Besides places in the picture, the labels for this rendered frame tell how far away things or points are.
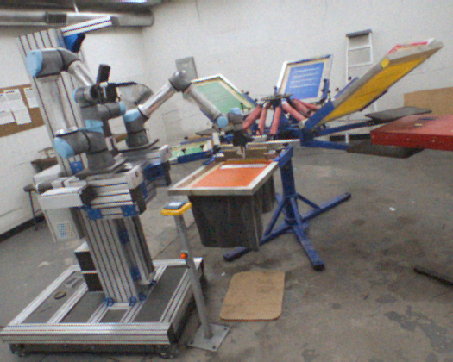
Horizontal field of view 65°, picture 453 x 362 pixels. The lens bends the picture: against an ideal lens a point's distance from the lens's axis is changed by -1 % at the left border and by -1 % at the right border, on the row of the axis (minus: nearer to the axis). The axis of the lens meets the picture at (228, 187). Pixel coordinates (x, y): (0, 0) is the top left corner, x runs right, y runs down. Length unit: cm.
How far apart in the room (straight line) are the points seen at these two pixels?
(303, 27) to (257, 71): 110
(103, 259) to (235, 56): 522
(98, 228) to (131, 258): 30
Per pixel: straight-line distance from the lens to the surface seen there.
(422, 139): 231
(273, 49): 680
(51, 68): 200
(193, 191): 220
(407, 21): 644
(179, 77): 245
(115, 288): 272
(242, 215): 223
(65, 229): 259
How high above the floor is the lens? 167
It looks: 19 degrees down
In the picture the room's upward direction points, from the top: 11 degrees counter-clockwise
